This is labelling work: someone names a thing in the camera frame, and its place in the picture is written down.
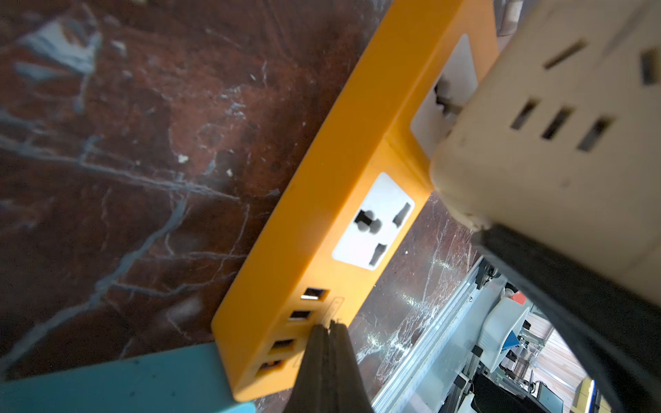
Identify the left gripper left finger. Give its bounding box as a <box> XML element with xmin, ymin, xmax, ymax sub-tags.
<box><xmin>284</xmin><ymin>325</ymin><xmax>328</xmax><ymax>412</ymax></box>

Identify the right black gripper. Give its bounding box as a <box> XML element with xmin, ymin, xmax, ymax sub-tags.
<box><xmin>472</xmin><ymin>225</ymin><xmax>660</xmax><ymax>412</ymax></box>

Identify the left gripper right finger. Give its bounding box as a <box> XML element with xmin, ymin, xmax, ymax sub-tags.
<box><xmin>328</xmin><ymin>322</ymin><xmax>374</xmax><ymax>413</ymax></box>

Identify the orange power strip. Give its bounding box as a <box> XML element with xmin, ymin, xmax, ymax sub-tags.
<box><xmin>211</xmin><ymin>1</ymin><xmax>499</xmax><ymax>402</ymax></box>

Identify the teal power strip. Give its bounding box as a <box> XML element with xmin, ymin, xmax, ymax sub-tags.
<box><xmin>1</xmin><ymin>343</ymin><xmax>256</xmax><ymax>412</ymax></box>

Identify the aluminium front rail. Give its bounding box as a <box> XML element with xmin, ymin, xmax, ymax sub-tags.
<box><xmin>373</xmin><ymin>258</ymin><xmax>503</xmax><ymax>412</ymax></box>

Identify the beige cube charger plug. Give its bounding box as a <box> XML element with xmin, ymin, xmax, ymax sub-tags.
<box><xmin>430</xmin><ymin>1</ymin><xmax>660</xmax><ymax>304</ymax></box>

